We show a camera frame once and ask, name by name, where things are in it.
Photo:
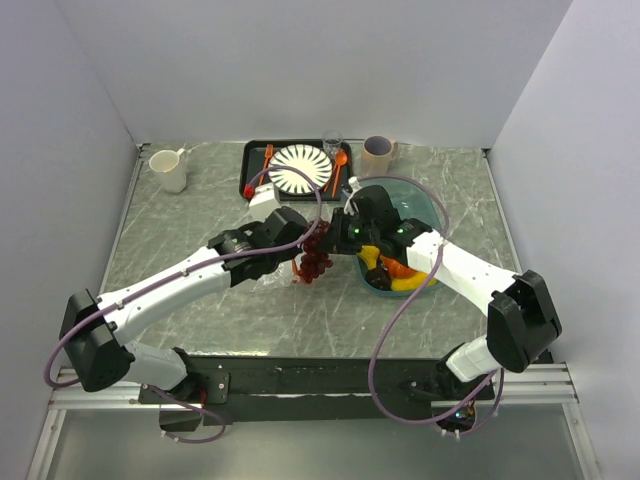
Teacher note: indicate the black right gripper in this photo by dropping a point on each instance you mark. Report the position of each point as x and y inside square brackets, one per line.
[338, 244]

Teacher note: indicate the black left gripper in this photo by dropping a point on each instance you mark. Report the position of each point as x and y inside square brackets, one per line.
[292, 253]

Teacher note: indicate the red grape bunch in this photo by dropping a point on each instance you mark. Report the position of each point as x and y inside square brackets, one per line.
[313, 263]

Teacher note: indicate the clear zip top bag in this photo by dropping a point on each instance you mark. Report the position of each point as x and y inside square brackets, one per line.
[286, 274]

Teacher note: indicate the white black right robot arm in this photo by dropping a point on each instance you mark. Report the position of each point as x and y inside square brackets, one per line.
[522, 321]

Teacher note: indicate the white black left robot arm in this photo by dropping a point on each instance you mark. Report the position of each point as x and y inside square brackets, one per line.
[101, 334]

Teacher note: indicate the yellow lumpy food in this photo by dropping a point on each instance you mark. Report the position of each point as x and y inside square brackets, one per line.
[369, 255]

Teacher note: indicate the dark purple food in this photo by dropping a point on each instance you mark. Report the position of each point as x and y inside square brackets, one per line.
[379, 279]

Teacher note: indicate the teal transparent plastic container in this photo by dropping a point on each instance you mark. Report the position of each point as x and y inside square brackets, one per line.
[417, 215]

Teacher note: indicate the orange pumpkin toy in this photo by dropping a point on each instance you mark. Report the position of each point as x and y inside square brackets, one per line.
[396, 269]

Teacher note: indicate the black serving tray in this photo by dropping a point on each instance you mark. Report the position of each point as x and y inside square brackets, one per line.
[253, 158]

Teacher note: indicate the yellow banana toy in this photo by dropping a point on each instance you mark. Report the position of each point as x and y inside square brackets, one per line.
[408, 284]

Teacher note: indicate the white black striped plate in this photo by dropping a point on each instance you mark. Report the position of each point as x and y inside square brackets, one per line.
[310, 160]

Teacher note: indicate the beige mug purple inside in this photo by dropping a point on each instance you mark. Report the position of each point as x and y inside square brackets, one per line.
[377, 154]

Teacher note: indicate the orange plastic spoon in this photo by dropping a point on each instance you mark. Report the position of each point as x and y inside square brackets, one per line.
[341, 159]

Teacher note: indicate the orange plastic fork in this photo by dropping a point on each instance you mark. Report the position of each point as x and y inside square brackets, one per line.
[269, 151]

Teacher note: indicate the clear drinking glass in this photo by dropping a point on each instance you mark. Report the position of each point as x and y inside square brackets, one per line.
[332, 143]

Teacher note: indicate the white mug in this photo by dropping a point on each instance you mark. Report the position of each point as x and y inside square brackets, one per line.
[169, 169]

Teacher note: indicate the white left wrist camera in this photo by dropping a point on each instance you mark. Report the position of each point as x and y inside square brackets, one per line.
[265, 200]

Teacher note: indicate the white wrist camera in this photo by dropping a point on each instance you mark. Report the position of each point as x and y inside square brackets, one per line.
[265, 200]
[350, 188]

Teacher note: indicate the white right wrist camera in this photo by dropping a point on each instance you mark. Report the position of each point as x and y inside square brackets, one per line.
[350, 188]

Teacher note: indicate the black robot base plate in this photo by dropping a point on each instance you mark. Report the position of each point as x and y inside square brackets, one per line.
[252, 389]

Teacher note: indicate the aluminium frame rail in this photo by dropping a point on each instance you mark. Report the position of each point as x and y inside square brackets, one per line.
[540, 384]

